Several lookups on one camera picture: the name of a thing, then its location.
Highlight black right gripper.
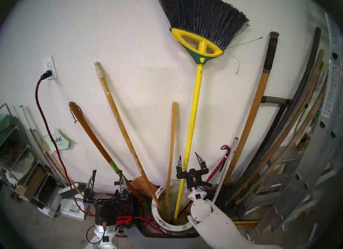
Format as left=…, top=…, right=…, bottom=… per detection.
left=176, top=152, right=213, bottom=190

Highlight long bare wooden pole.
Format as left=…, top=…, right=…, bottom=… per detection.
left=233, top=61, right=324, bottom=206
left=256, top=74, right=329, bottom=183

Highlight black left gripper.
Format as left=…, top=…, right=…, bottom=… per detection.
left=84, top=170, right=129, bottom=227

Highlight white plastic box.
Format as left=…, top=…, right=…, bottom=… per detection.
left=59, top=183, right=89, bottom=221

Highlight red black power cord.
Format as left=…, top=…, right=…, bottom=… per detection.
left=35, top=70, right=95, bottom=217

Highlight paint-spattered wooden pole threaded tip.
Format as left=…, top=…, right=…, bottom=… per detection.
left=94, top=61, right=164, bottom=213

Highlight dark brown handle green band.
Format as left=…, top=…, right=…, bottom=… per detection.
left=69, top=101, right=142, bottom=201

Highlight wooden handle black grip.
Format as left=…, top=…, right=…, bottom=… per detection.
left=224, top=31, right=279, bottom=184

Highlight grey wire shelf rack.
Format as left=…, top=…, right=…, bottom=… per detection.
left=0, top=104, right=63, bottom=211

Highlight brown wooden board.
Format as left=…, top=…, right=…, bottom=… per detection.
left=129, top=177, right=158, bottom=198

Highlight grey metal step stool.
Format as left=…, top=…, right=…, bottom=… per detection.
left=257, top=145, right=303, bottom=195

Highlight thin flat wooden stick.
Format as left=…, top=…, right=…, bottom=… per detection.
left=165, top=101, right=178, bottom=214

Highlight red walking cane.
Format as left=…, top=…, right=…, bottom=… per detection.
left=177, top=145, right=231, bottom=218

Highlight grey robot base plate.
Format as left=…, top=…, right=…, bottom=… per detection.
left=125, top=226, right=212, bottom=249

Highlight brown bottle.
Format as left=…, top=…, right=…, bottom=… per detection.
left=296, top=140, right=312, bottom=151

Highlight aluminium ladder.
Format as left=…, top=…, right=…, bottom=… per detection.
left=268, top=11, right=343, bottom=234

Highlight yellow handled garden tool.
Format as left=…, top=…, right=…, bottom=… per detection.
left=233, top=219, right=262, bottom=228

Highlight white wall outlet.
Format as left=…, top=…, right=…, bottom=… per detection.
left=42, top=56, right=58, bottom=80

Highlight mint green name sign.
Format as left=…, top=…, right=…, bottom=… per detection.
left=43, top=128, right=70, bottom=151

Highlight yellow broom black bristles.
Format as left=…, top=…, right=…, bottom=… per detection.
left=147, top=0, right=263, bottom=223

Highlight red black cord reel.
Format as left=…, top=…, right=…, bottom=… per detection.
left=114, top=195, right=140, bottom=231

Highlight white floral ceramic pot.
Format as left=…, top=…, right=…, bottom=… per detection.
left=151, top=180, right=199, bottom=233

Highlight grey metal rod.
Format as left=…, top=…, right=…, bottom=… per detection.
left=29, top=128, right=69, bottom=186

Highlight grey flat wooden stake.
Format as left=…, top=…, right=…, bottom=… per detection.
left=212, top=137, right=239, bottom=203

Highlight bundle of leaning handles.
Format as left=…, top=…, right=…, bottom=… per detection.
left=229, top=49, right=325, bottom=202

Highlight black tool olive grip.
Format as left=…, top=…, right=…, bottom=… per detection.
left=252, top=96, right=292, bottom=168

